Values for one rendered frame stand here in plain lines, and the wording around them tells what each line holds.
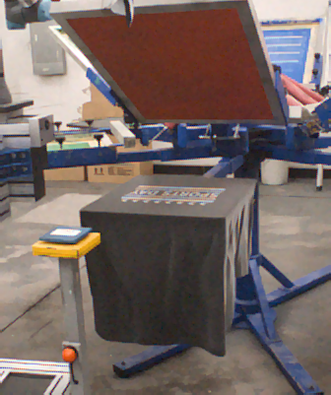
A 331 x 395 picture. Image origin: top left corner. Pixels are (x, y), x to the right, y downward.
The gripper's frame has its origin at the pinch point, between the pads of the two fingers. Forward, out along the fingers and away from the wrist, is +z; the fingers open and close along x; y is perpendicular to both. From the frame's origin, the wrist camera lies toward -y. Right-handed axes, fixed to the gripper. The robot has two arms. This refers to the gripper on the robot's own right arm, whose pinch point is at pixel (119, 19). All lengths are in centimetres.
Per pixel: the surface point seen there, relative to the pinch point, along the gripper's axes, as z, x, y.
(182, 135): 11, -133, 25
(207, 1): -8.4, -14.3, -18.4
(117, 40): -3.9, -30.6, 14.1
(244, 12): -6.7, -19.7, -27.3
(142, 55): -1.5, -39.6, 9.3
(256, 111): 9, -80, -20
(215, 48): -2.1, -37.2, -14.9
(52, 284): 94, -200, 125
